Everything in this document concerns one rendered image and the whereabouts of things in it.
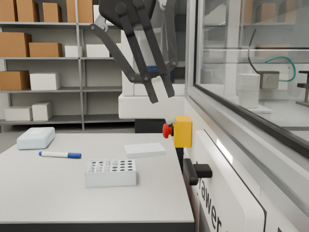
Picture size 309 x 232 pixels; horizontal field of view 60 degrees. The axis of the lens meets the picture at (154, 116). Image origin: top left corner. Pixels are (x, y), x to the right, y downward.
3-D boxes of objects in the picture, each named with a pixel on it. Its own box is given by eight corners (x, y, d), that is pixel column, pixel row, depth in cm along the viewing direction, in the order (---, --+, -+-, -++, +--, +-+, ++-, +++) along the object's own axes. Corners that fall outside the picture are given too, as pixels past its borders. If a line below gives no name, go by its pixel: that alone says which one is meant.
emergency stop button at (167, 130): (163, 140, 70) (163, 125, 69) (162, 136, 74) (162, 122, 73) (174, 140, 70) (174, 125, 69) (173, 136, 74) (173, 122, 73)
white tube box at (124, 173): (84, 187, 65) (83, 172, 64) (89, 173, 73) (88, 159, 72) (136, 185, 66) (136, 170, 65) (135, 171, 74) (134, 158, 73)
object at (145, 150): (127, 158, 83) (126, 153, 83) (123, 149, 92) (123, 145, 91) (166, 155, 86) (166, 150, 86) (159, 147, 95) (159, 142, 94)
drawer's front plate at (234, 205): (238, 313, 26) (246, 212, 24) (193, 181, 55) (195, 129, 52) (256, 313, 26) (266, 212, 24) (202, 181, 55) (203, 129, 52)
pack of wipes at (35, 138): (46, 149, 92) (45, 136, 91) (16, 150, 91) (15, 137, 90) (55, 136, 106) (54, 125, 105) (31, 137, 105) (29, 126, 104)
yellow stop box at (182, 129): (171, 147, 69) (172, 120, 67) (169, 140, 76) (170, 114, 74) (191, 147, 69) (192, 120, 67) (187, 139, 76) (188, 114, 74)
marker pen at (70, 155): (38, 156, 85) (37, 152, 85) (41, 154, 87) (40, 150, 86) (79, 159, 83) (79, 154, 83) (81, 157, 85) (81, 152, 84)
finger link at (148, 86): (146, 68, 38) (127, 75, 38) (159, 101, 39) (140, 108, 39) (147, 68, 40) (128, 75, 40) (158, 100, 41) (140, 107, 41)
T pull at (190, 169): (189, 187, 35) (189, 177, 35) (182, 165, 43) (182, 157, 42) (216, 187, 35) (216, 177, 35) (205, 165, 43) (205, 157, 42)
